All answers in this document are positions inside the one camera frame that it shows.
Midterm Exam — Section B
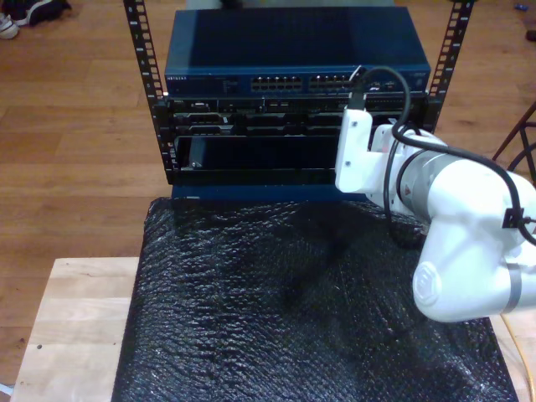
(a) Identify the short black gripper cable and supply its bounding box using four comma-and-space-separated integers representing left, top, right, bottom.
384, 125, 424, 250

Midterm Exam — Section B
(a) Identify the dark red chair frame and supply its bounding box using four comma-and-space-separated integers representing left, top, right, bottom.
492, 100, 536, 188

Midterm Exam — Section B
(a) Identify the dark sneaker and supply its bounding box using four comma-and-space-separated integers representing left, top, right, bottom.
8, 0, 72, 27

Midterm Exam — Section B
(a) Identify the black perforated rack post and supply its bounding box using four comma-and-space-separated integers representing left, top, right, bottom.
122, 0, 182, 186
418, 0, 477, 135

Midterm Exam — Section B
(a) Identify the black rack server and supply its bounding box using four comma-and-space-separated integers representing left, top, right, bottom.
167, 96, 428, 137

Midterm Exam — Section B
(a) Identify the long black arm cable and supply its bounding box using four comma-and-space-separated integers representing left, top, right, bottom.
348, 66, 536, 248

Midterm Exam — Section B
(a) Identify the blue metal base plate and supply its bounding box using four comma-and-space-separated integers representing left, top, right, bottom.
170, 183, 378, 206

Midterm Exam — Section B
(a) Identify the white sneaker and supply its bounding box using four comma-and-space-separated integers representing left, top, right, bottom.
0, 12, 21, 41

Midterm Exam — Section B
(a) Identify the black bubble mat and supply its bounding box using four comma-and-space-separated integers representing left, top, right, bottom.
111, 195, 520, 402

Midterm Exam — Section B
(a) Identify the yellow network cable clear plug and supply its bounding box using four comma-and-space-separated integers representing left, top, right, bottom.
501, 312, 531, 402

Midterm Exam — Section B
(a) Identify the blue network switch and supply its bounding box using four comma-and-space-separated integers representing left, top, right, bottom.
163, 6, 432, 98

